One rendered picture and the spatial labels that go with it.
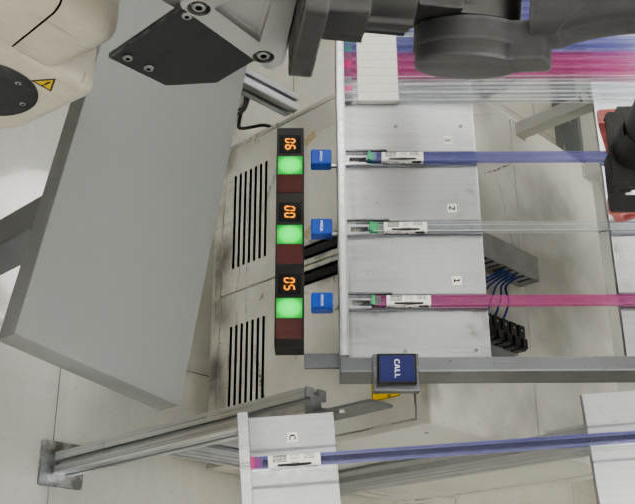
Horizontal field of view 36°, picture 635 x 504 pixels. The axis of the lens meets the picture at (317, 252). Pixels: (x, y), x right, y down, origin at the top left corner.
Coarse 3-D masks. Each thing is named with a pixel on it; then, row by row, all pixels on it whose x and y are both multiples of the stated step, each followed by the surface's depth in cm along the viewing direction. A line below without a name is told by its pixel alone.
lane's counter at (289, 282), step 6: (282, 276) 137; (288, 276) 137; (294, 276) 137; (300, 276) 137; (282, 282) 136; (288, 282) 136; (294, 282) 136; (300, 282) 136; (282, 288) 136; (288, 288) 136; (294, 288) 136; (300, 288) 136
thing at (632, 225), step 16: (432, 224) 138; (448, 224) 138; (464, 224) 138; (480, 224) 138; (496, 224) 137; (512, 224) 137; (528, 224) 137; (544, 224) 137; (560, 224) 137; (576, 224) 137; (592, 224) 137; (608, 224) 137; (624, 224) 137
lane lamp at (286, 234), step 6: (282, 228) 140; (288, 228) 140; (294, 228) 140; (300, 228) 140; (282, 234) 139; (288, 234) 139; (294, 234) 139; (300, 234) 139; (282, 240) 139; (288, 240) 139; (294, 240) 139; (300, 240) 139
